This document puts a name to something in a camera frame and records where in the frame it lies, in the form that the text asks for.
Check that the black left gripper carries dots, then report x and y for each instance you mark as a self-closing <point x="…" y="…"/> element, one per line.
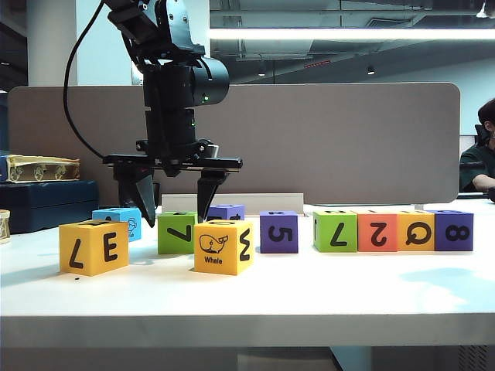
<point x="170" y="160"/>

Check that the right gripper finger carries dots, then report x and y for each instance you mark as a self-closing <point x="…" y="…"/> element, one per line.
<point x="488" y="5"/>

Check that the green block letter E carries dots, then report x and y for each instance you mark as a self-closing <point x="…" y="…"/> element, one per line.
<point x="166" y="245"/>

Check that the blue letter block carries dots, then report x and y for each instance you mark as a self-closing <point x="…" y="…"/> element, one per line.
<point x="112" y="214"/>

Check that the yellow block 7 and E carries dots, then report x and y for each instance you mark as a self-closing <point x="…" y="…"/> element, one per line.
<point x="91" y="232"/>

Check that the purple block with 5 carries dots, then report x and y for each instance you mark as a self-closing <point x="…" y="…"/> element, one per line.
<point x="267" y="247"/>

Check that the green block letter N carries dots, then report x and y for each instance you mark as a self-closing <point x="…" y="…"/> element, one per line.
<point x="325" y="243"/>

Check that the red-orange block with 2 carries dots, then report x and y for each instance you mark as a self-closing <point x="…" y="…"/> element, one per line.
<point x="365" y="243"/>

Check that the yellow block with Q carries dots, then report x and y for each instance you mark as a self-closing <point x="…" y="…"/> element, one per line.
<point x="402" y="243"/>

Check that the purple block with 8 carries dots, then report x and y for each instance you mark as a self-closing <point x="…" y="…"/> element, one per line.
<point x="441" y="243"/>

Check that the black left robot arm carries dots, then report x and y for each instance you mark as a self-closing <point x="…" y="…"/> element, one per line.
<point x="170" y="96"/>

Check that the purple block with O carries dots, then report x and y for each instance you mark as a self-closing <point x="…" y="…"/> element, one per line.
<point x="228" y="212"/>

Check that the yellow whale picture block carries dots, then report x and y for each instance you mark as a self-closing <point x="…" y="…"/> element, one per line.
<point x="232" y="266"/>

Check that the dark blue case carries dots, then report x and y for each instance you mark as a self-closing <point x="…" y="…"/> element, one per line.
<point x="46" y="208"/>

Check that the cream gold patterned box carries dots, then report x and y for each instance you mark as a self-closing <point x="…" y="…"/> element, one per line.
<point x="38" y="172"/>

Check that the person in dark shirt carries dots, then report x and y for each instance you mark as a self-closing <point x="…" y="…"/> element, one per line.
<point x="473" y="166"/>

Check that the blue box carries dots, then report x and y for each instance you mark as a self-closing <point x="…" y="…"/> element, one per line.
<point x="3" y="170"/>

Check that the brown desk divider panel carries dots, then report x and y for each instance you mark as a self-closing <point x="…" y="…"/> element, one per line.
<point x="348" y="135"/>

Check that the white table leg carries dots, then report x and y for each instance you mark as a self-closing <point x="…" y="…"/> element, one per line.
<point x="352" y="359"/>

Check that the grey vented cabinet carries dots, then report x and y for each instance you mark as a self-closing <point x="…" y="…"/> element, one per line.
<point x="425" y="359"/>

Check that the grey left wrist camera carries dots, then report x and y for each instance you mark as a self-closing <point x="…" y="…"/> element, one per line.
<point x="212" y="150"/>

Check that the divider support bracket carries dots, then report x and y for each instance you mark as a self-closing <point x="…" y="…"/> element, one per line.
<point x="419" y="207"/>

